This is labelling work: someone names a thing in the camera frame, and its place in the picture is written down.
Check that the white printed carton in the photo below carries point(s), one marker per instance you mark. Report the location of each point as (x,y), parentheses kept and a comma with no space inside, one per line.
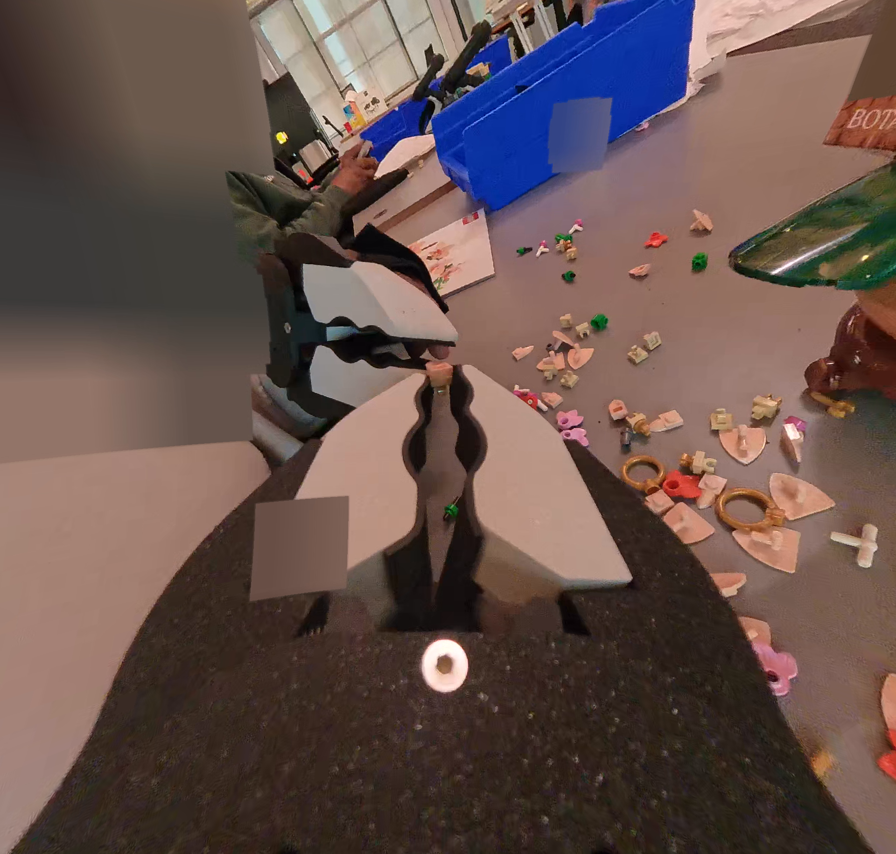
(360,108)

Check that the grey desk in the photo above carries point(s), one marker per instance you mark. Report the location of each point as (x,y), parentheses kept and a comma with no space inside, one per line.
(735,168)

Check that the small tan toy brick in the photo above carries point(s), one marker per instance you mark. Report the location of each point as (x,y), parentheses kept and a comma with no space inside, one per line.
(439,372)

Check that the crumpled white paper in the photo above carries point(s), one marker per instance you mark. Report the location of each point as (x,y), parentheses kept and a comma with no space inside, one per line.
(770,0)

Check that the pink flower brick piece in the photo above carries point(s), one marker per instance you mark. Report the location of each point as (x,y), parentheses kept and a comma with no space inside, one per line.
(777,668)
(570,418)
(575,437)

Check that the blue plastic bin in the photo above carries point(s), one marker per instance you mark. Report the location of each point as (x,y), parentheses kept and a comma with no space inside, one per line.
(630,63)
(498,52)
(392,129)

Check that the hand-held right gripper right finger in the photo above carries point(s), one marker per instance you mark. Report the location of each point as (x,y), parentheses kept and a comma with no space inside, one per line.
(539,497)

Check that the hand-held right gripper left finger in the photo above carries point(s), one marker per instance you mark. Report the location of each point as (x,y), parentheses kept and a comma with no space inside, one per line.
(364,448)

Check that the flower-print instruction booklet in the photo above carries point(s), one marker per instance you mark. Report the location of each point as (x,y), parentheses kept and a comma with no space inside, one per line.
(458,252)

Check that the white side table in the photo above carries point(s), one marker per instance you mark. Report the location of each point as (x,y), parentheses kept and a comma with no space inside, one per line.
(413,199)

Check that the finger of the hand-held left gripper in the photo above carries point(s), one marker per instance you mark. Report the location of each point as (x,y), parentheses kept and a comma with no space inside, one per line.
(343,381)
(378,294)

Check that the large window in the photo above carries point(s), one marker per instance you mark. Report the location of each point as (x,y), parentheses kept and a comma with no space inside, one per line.
(364,21)

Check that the toy brick potted plant model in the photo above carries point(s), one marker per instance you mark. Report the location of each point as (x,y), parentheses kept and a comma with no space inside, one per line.
(826,238)

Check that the scattered pale toy brick pieces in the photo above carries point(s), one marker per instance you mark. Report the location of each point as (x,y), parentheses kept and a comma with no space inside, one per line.
(801,495)

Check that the brown printed box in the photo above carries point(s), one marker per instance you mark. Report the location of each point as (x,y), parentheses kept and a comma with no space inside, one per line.
(861,129)

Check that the red flower brick piece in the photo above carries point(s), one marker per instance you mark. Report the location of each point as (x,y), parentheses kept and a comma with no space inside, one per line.
(532,400)
(889,756)
(656,240)
(680,484)

